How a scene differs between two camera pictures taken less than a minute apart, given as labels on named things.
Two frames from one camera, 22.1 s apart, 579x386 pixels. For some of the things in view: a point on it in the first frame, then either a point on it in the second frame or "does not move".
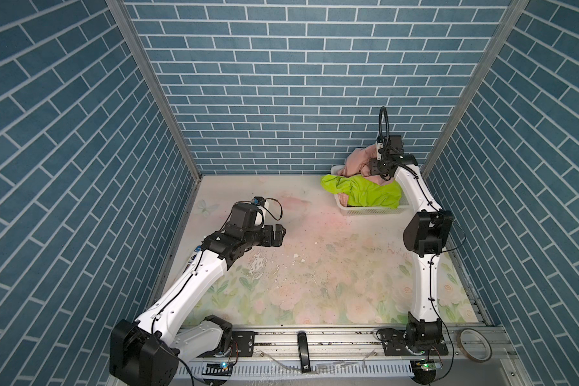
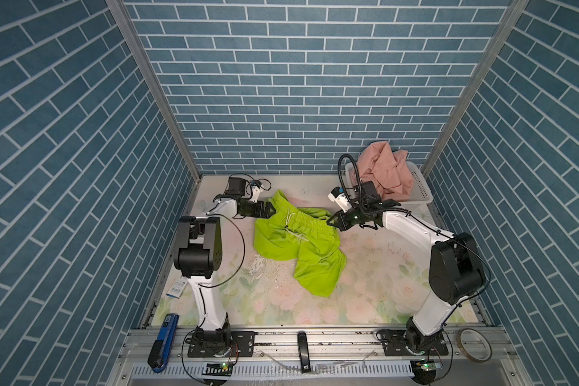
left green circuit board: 218,369 does not move
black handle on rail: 303,350 does not move
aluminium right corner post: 472,92 does not move
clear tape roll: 466,352 does not move
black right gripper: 373,168 to 341,223
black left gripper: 268,240 to 256,212
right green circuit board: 425,371 does not move
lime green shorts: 363,190 to 305,235
